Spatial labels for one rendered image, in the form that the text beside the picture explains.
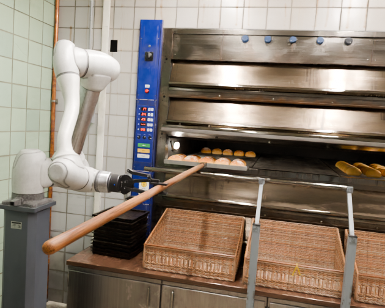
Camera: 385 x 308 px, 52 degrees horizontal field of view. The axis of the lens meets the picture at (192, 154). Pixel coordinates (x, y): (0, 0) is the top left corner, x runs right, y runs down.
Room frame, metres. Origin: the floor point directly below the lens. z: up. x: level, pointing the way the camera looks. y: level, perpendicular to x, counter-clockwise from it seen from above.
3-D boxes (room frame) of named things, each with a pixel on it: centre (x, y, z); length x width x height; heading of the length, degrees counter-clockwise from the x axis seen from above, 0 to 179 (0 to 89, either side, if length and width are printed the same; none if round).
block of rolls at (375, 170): (2.88, -1.35, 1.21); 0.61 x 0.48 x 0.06; 168
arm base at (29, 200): (1.95, 0.83, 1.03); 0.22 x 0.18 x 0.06; 170
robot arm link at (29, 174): (1.98, 0.82, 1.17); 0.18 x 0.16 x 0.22; 134
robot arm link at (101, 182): (1.61, 0.35, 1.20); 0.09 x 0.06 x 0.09; 169
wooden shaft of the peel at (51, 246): (1.62, 0.11, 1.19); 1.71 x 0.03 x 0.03; 168
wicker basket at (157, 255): (2.43, -0.07, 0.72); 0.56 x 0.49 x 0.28; 78
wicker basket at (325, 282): (2.31, -0.65, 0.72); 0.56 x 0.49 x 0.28; 77
